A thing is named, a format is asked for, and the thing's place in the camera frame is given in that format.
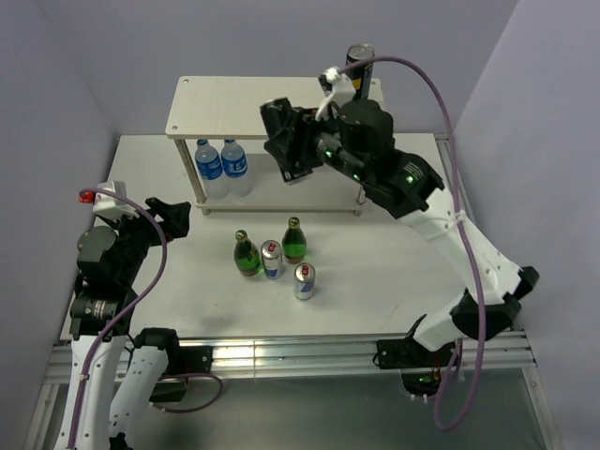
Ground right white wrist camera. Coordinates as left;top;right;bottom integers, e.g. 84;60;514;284
315;67;355;121

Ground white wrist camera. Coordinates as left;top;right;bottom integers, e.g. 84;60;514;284
315;67;355;121
79;181;137;221

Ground water bottle blue label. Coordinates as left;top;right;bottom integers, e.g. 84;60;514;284
220;139;251;197
194;139;229;200

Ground silver blue energy can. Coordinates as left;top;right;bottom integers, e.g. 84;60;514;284
293;262;316;301
261;240;282;279

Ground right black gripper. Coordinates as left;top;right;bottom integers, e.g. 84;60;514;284
265;103;372;186

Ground right water bottle blue label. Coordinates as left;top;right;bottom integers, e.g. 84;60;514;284
220;139;251;197

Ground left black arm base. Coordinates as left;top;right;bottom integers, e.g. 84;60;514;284
149;345;213;404

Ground black yellow can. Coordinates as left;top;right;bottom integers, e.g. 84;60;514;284
273;136;313;183
346;43;375;98

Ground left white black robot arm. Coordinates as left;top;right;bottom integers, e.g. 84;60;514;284
54;194;191;449

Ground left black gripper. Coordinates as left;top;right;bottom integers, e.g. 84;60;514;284
102;196;189;284

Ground aluminium front rail frame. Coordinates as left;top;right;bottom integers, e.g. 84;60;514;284
22;330;563;450

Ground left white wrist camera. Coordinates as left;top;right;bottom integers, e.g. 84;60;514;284
79;181;137;221

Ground left water bottle blue label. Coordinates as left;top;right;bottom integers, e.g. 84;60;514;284
194;139;229;200

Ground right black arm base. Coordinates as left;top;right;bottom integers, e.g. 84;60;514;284
372;337;457;400

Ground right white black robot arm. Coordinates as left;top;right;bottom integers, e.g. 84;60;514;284
260;97;539;366

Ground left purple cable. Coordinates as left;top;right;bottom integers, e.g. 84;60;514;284
65;187;223;446

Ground white two-tier shelf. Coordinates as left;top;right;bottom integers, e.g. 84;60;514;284
165;76;365;216

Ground green glass bottle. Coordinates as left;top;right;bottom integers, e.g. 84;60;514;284
233;230;261;277
281;217;308;263

